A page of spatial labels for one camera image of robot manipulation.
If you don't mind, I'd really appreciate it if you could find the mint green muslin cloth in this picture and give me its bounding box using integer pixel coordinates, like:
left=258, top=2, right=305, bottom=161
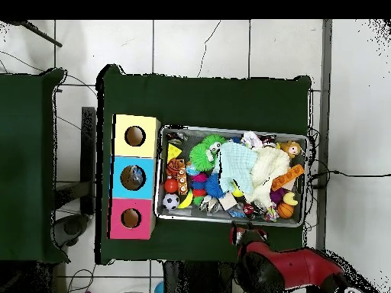
left=218, top=141, right=259, bottom=196

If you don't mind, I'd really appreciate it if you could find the shallow clear mesh bin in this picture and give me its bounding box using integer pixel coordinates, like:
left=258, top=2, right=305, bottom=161
left=157, top=126, right=309, bottom=228

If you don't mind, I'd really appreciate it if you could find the wooden box with three holes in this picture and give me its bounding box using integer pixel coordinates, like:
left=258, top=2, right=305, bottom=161
left=108, top=113, right=161, bottom=241

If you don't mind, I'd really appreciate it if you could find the small orange basketball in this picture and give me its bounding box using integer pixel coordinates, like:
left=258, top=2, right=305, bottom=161
left=277, top=202, right=295, bottom=220

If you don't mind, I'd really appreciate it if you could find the cream muslin cloth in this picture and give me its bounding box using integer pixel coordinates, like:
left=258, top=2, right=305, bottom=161
left=250, top=146, right=292, bottom=210

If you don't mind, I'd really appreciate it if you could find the orange plastic toy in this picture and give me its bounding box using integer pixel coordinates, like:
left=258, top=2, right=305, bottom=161
left=271, top=163, right=305, bottom=192

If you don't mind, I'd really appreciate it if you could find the small soccer ball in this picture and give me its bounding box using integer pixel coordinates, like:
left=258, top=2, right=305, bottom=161
left=163, top=193, right=181, bottom=211

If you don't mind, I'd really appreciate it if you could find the large green spiky ball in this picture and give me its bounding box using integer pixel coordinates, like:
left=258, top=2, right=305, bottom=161
left=189, top=143, right=218, bottom=173

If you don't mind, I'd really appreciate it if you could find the small red ball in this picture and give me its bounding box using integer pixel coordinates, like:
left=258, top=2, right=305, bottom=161
left=163, top=178, right=179, bottom=195

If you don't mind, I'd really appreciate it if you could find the small brown plush doll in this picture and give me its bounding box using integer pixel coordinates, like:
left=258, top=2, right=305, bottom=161
left=280, top=140, right=304, bottom=159

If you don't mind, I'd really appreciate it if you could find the small green spiky ball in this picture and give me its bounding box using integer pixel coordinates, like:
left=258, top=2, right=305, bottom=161
left=205, top=134, right=226, bottom=150

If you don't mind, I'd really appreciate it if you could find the yellow cheese wedge toy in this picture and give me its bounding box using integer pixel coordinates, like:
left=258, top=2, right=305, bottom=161
left=167, top=142, right=183, bottom=163

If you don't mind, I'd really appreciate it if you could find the green cloth side table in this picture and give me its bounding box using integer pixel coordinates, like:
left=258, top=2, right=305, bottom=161
left=0, top=68, right=67, bottom=263

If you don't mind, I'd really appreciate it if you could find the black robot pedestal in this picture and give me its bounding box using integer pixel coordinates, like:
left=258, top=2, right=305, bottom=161
left=161, top=261, right=239, bottom=293

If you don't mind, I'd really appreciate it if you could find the black cable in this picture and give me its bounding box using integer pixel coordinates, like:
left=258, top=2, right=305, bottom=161
left=307, top=169, right=391, bottom=185

